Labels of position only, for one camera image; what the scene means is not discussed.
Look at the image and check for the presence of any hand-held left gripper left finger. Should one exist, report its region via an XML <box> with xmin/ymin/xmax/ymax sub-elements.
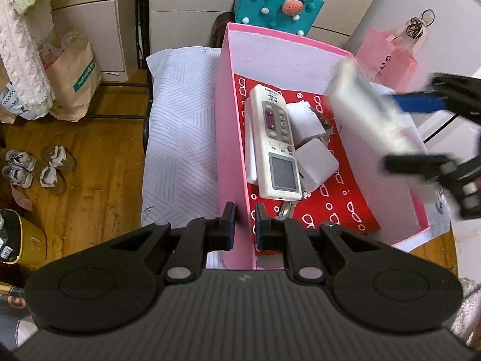
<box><xmin>109</xmin><ymin>202</ymin><xmax>237</xmax><ymax>284</ymax></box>

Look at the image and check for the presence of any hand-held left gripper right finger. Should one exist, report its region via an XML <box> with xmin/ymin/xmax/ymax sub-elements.
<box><xmin>255</xmin><ymin>203</ymin><xmax>391</xmax><ymax>284</ymax></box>

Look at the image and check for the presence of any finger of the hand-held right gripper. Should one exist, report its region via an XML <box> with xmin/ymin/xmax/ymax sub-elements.
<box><xmin>391</xmin><ymin>73</ymin><xmax>481</xmax><ymax>121</ymax></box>
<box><xmin>385</xmin><ymin>153</ymin><xmax>481</xmax><ymax>219</ymax></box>

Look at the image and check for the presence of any white rectangular device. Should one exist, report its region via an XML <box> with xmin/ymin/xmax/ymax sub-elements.
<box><xmin>325</xmin><ymin>59</ymin><xmax>437</xmax><ymax>200</ymax></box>

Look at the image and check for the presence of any beige remote control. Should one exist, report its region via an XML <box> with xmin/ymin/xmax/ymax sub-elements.
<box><xmin>250</xmin><ymin>85</ymin><xmax>303</xmax><ymax>201</ymax></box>

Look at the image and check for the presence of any grey charger cube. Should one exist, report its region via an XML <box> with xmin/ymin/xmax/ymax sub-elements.
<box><xmin>295</xmin><ymin>138</ymin><xmax>339</xmax><ymax>192</ymax></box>

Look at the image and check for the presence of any pink cardboard box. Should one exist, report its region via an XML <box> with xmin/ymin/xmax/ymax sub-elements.
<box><xmin>215</xmin><ymin>22</ymin><xmax>432</xmax><ymax>271</ymax></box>

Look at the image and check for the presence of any white charger cube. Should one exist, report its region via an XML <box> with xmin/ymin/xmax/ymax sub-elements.
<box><xmin>286</xmin><ymin>101</ymin><xmax>327</xmax><ymax>145</ymax></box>

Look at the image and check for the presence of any pink paper bag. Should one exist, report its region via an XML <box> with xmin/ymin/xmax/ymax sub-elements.
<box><xmin>355</xmin><ymin>26</ymin><xmax>427</xmax><ymax>93</ymax></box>

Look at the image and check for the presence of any red patterned paper sheet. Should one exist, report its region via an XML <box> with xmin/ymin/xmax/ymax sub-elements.
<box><xmin>234</xmin><ymin>71</ymin><xmax>381</xmax><ymax>258</ymax></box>

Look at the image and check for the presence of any white patterned tablecloth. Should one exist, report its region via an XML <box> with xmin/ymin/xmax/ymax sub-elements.
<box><xmin>141</xmin><ymin>45</ymin><xmax>226</xmax><ymax>230</ymax></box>

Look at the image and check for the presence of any teal felt bag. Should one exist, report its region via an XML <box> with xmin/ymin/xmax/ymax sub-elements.
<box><xmin>235</xmin><ymin>0</ymin><xmax>324</xmax><ymax>37</ymax></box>

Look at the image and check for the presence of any brown paper bag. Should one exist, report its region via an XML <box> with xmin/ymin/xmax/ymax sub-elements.
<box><xmin>44</xmin><ymin>30</ymin><xmax>103</xmax><ymax>122</ymax></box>

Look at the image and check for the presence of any yellow round container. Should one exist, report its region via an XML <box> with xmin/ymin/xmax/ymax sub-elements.
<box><xmin>0</xmin><ymin>208</ymin><xmax>47</xmax><ymax>267</ymax></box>

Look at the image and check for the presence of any grey white sneaker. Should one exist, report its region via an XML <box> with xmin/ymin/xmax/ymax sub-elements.
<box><xmin>5</xmin><ymin>150</ymin><xmax>37</xmax><ymax>170</ymax></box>
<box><xmin>2</xmin><ymin>165</ymin><xmax>34</xmax><ymax>188</ymax></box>

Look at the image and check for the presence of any black gold printed bag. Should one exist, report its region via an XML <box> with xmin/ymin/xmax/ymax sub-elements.
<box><xmin>0</xmin><ymin>280</ymin><xmax>38</xmax><ymax>352</ymax></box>

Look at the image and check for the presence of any white plastic bag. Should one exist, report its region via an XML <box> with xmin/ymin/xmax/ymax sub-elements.
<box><xmin>41</xmin><ymin>30</ymin><xmax>81</xmax><ymax>70</ymax></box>

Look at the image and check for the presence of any beige cardboard box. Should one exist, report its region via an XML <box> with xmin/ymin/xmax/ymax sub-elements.
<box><xmin>51</xmin><ymin>0</ymin><xmax>126</xmax><ymax>76</ymax></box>

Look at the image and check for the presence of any white green printed bag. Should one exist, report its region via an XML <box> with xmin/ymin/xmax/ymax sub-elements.
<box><xmin>0</xmin><ymin>81</ymin><xmax>28</xmax><ymax>125</ymax></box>

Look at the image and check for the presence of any white fluffy cloth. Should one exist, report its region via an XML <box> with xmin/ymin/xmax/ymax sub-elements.
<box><xmin>0</xmin><ymin>0</ymin><xmax>66</xmax><ymax>119</ymax></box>

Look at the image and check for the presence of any black hair tie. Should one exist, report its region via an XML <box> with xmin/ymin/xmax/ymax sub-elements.
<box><xmin>408</xmin><ymin>8</ymin><xmax>436</xmax><ymax>40</ymax></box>

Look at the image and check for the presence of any metal key ring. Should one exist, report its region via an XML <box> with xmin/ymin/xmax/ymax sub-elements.
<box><xmin>319</xmin><ymin>115</ymin><xmax>344</xmax><ymax>136</ymax></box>

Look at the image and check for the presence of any black metal frame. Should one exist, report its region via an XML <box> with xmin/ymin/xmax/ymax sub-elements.
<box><xmin>88</xmin><ymin>0</ymin><xmax>153</xmax><ymax>156</ymax></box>

